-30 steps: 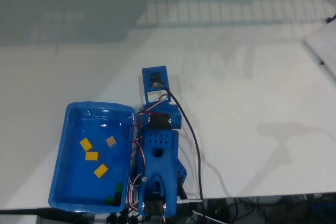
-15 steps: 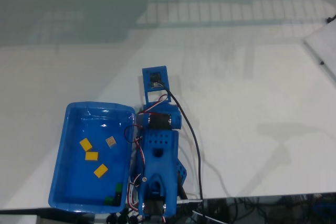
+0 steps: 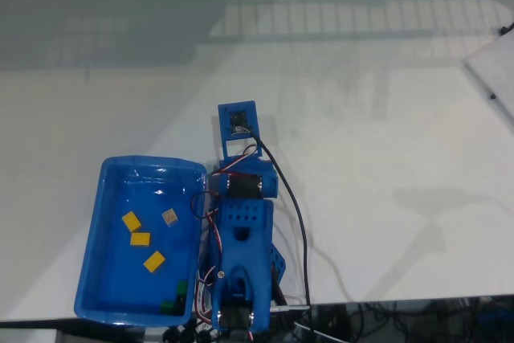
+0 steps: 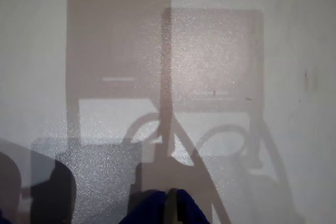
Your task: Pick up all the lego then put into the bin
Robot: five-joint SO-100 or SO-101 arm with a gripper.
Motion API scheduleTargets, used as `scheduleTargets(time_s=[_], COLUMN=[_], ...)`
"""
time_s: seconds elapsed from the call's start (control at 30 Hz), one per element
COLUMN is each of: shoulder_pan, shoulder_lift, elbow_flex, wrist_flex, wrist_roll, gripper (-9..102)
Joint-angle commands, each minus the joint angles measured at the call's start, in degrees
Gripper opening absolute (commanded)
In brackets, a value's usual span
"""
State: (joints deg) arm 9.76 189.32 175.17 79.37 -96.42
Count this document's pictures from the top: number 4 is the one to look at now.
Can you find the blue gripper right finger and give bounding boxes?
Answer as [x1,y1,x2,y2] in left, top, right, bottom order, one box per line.
[166,187,211,224]

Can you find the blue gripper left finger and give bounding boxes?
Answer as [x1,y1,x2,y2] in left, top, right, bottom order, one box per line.
[121,189,169,224]

